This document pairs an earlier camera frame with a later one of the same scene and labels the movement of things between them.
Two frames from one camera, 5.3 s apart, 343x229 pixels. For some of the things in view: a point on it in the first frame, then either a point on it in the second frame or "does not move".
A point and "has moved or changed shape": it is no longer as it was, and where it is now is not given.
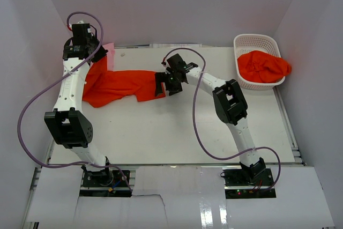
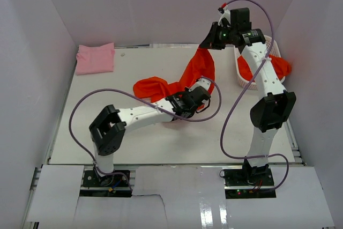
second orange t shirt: x=261 y=66 does not move
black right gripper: x=162 y=78 → x=210 y=42
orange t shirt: x=101 y=85 has moved or changed shape
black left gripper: x=102 y=53 → x=185 y=92
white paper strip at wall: x=175 y=45 does not move
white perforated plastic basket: x=267 y=44 does not move
